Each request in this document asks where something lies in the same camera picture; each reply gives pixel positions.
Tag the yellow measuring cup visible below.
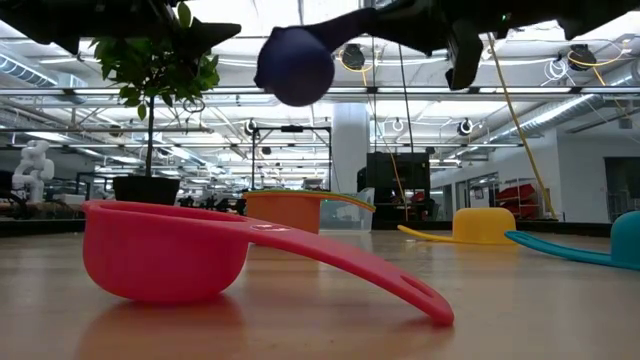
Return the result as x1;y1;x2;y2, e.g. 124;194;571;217
397;207;518;246

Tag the green leafy potted tree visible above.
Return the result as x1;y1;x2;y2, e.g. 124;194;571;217
89;2;221;179

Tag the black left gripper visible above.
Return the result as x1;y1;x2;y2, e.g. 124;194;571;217
69;0;242;55

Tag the clear plastic basket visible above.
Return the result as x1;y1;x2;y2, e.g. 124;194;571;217
319;187;376;234

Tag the red measuring cup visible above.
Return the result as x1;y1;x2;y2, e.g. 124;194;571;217
82;199;455;327

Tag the black cabinet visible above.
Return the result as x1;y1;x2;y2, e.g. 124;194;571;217
357;152;431;221

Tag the red bin rack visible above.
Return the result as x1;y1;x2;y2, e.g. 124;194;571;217
494;183;551;220

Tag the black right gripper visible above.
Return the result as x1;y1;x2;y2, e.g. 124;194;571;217
372;0;511;55

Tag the teal measuring cup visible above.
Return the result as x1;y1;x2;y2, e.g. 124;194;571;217
503;210;640;272

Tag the yellow hanging cable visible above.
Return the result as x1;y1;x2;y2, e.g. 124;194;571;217
487;39;559;220

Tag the white humanoid robot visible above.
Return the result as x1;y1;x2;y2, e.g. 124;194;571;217
12;139;55;204

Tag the black metal gantry frame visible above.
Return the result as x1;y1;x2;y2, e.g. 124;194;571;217
251;125;333;191

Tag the dark blue measuring cup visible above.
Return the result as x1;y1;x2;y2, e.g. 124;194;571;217
253;7;381;108

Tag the black ceiling cable reel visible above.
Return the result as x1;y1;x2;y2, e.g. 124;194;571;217
568;43;597;71
342;43;366;71

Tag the white building column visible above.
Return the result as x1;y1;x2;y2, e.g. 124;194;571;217
332;103;371;194

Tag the orange measuring cup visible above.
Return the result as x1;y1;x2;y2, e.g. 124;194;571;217
243;190;376;235

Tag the black plant pot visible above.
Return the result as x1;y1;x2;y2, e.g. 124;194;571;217
112;174;181;206

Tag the black aluminium table frame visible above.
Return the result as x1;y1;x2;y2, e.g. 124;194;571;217
0;217;640;239

